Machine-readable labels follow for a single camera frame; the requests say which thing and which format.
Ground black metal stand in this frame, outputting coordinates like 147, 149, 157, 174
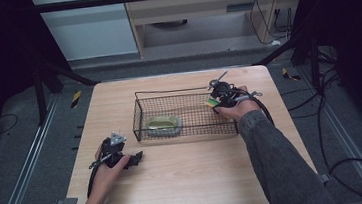
250, 29, 326, 100
29, 53, 104, 128

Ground person's left hand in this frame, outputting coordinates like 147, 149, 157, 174
79, 136, 136, 204

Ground light wooden cabinet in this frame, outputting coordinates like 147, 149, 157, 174
121, 0, 313, 59

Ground left hand-held gripper cable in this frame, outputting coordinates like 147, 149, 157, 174
83, 153, 117, 199

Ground green soap dish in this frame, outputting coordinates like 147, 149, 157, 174
143, 113, 184, 140

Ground white cabinet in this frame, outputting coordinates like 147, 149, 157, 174
29, 0, 140, 65

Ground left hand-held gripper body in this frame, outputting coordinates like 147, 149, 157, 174
97, 130, 131, 170

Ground yellow and black tape strip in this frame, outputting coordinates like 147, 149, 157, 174
280, 65, 303, 83
68, 89, 84, 110

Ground thick black floor cable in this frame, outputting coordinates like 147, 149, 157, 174
280, 64, 362, 204

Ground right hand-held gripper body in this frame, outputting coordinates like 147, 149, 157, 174
205, 68, 242, 111

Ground aluminium floor rail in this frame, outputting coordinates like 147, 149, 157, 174
0, 93, 70, 204
299, 60, 362, 204

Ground black wire mesh basket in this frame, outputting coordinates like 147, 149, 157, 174
129, 81, 244, 145

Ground right hand-held gripper cable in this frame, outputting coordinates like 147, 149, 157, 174
231, 84, 276, 131

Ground black hanging cables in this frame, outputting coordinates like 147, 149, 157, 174
247, 0, 299, 47

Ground hand-held gripper cable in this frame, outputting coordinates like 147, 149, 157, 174
83, 153, 117, 199
231, 84, 276, 131

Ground yellow and green sponge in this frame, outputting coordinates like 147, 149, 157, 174
205, 97, 222, 110

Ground person's right hand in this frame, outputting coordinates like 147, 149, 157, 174
212, 83, 264, 125

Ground thin black floor cable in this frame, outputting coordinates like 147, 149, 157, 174
0, 112, 21, 135

